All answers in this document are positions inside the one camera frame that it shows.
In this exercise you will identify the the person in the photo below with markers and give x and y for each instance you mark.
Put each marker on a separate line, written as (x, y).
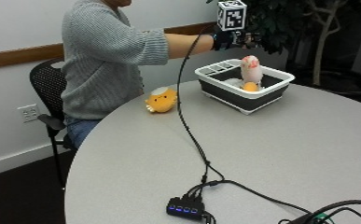
(101, 62)

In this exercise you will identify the yellow plush toy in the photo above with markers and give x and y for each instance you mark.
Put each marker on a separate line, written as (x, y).
(161, 100)

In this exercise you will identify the black mesh office chair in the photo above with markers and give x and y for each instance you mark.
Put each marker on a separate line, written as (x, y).
(49, 90)

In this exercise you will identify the white and black collapsible basin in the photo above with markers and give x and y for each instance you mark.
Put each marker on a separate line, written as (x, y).
(246, 93)

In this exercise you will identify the pink and white plush toy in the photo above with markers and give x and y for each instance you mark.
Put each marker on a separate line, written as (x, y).
(251, 71)

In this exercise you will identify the wooden wall rail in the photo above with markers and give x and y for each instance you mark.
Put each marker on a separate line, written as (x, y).
(23, 55)

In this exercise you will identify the white wall outlet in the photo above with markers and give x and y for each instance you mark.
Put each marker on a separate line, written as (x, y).
(28, 113)

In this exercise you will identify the orange ball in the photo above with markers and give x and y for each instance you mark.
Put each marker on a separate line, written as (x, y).
(250, 86)

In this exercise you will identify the black usb hub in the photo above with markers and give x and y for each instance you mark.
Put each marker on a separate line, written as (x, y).
(186, 209)

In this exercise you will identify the white marker cube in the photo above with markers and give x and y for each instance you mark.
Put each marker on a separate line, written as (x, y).
(231, 15)

